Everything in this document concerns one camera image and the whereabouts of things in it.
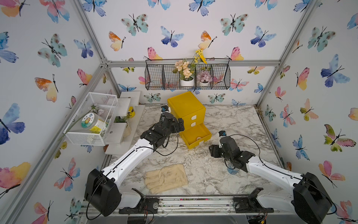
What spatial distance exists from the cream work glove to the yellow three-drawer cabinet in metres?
0.17

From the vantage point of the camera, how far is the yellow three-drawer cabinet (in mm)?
897

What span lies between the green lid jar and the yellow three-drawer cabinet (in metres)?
0.41

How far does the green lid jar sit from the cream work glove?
406 mm

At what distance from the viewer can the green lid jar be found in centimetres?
64

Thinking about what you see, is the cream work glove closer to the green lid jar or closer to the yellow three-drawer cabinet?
the yellow three-drawer cabinet
